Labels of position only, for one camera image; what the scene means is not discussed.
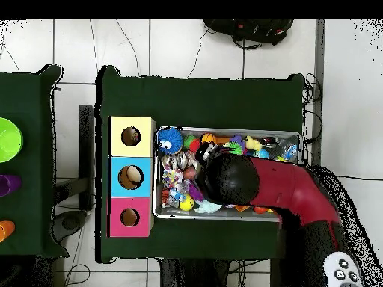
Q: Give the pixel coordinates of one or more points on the blue puffer toy with eyes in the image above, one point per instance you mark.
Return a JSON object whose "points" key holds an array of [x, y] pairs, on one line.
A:
{"points": [[170, 139]]}

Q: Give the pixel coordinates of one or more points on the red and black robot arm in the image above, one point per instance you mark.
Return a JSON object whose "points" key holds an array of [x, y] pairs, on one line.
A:
{"points": [[284, 185]]}

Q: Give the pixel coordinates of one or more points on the wooden box with three holes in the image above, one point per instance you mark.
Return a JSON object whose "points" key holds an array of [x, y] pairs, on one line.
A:
{"points": [[143, 176]]}

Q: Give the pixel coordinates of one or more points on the silver mesh bin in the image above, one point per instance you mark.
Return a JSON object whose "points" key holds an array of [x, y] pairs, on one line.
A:
{"points": [[179, 215]]}

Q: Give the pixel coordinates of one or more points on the orange toy basketball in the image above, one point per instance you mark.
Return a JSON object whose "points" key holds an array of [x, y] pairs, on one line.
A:
{"points": [[208, 138]]}

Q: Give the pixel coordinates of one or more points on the purple spiky ball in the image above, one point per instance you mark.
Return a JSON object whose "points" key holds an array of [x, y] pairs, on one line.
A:
{"points": [[196, 191]]}

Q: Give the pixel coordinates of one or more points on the yellow smiley ball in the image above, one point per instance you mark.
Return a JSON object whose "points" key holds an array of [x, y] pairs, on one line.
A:
{"points": [[186, 203]]}

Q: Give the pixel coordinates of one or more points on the dark green table cloth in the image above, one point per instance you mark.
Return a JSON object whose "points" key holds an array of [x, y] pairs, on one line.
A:
{"points": [[24, 95], [203, 101]]}

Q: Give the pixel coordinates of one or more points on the globe print ball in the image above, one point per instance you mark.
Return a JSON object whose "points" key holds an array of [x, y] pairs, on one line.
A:
{"points": [[262, 154]]}

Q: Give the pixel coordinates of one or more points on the black backpack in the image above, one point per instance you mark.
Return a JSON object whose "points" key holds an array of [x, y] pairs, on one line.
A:
{"points": [[251, 28]]}

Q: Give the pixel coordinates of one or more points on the purple cup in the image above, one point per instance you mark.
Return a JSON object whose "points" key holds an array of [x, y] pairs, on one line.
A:
{"points": [[10, 185]]}

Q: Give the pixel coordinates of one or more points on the lime green bowl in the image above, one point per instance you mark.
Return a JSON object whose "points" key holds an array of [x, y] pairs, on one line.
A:
{"points": [[9, 140]]}

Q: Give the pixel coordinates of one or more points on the orange cup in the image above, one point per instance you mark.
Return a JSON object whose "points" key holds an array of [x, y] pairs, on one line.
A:
{"points": [[6, 230]]}

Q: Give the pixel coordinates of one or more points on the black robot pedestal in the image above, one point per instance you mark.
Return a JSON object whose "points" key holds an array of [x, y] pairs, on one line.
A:
{"points": [[194, 275]]}

